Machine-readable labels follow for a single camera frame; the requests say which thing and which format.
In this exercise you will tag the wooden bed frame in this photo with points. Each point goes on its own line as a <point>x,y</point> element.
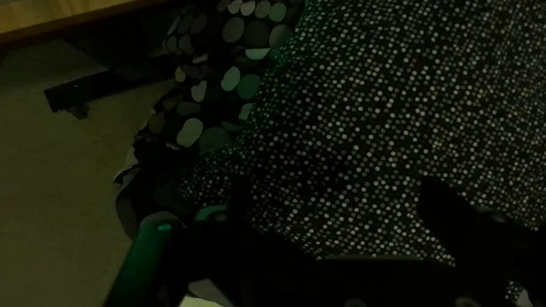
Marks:
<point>35,14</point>

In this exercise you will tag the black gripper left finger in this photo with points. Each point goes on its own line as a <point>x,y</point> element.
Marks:
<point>245,227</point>

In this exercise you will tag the black small-dotted pillow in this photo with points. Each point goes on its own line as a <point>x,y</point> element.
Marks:
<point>398,113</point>

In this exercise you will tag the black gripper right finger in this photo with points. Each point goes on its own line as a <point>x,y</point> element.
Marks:
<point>454,222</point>

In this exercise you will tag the rounded dark bar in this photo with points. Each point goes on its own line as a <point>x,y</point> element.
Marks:
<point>142,267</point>

